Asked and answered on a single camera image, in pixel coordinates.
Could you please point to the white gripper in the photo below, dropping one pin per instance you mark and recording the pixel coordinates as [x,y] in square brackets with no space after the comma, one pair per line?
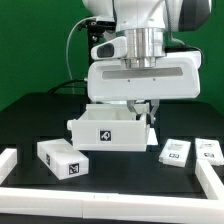
[175,76]

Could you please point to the white cabinet body box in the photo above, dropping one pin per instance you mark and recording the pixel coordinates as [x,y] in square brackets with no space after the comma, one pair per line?
[111,127]

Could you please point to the white door panel with tags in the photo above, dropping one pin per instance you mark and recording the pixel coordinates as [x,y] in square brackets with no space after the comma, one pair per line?
[175,153]

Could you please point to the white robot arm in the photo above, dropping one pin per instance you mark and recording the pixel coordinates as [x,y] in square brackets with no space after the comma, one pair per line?
[134,65]

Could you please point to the white cabinet top block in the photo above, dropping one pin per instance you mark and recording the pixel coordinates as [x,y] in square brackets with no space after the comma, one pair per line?
[63,161]

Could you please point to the white sheet with tags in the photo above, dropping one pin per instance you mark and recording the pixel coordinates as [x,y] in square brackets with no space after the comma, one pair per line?
[152,138]

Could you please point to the white obstacle fence right piece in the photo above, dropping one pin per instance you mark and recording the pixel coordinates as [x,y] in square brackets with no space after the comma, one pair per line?
[209,180]

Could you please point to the white obstacle fence piece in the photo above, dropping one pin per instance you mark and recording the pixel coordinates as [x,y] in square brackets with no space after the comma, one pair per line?
[209,180]
[8,160]

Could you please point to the white obstacle fence left piece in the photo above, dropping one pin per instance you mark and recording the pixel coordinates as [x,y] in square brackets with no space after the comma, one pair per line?
[8,160]

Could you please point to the white obstacle fence front bar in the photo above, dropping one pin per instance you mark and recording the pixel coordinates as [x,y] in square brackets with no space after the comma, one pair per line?
[111,206]

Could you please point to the black camera on stand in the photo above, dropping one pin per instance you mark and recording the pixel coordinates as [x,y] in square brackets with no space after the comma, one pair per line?
[97,26]

